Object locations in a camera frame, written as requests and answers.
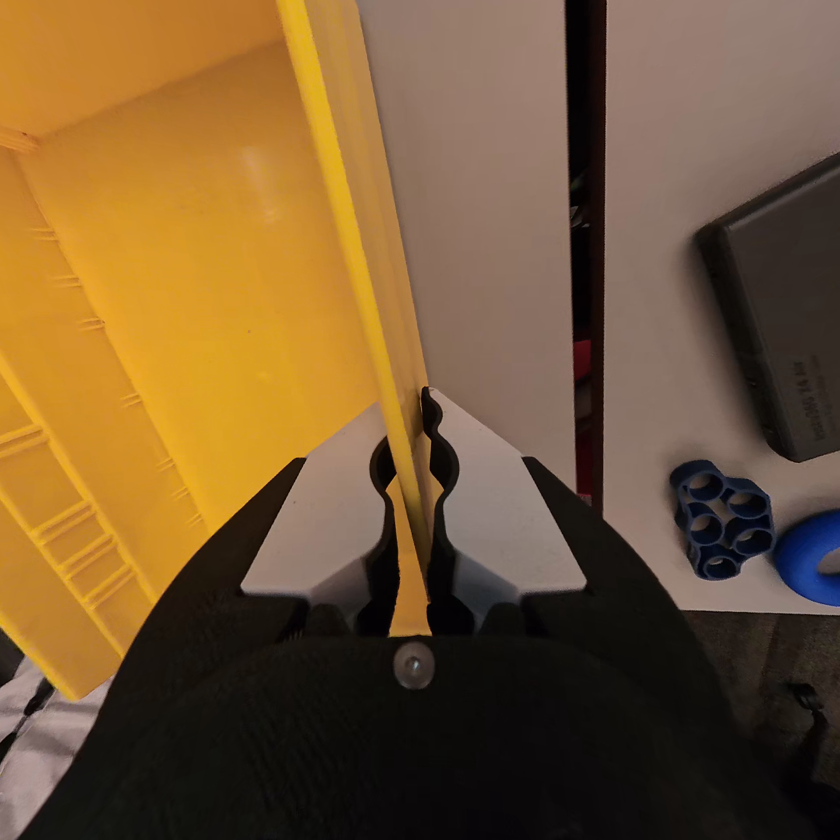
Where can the blue tape roll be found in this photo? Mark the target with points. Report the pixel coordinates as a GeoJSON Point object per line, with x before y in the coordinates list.
{"type": "Point", "coordinates": [797, 544]}

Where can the blue ringed plastic part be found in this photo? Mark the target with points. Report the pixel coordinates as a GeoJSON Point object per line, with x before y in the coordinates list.
{"type": "Point", "coordinates": [686, 499]}

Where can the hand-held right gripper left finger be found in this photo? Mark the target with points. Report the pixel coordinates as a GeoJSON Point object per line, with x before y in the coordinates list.
{"type": "Point", "coordinates": [321, 525]}

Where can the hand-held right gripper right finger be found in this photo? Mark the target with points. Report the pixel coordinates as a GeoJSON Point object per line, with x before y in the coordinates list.
{"type": "Point", "coordinates": [505, 525]}

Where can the person's grey clothing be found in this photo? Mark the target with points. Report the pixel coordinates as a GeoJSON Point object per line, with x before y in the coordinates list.
{"type": "Point", "coordinates": [39, 754]}

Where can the yellow storage bin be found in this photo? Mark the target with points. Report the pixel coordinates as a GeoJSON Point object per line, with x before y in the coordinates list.
{"type": "Point", "coordinates": [197, 262]}

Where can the grey flat box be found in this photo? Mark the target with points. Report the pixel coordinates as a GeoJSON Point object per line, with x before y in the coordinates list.
{"type": "Point", "coordinates": [787, 295]}

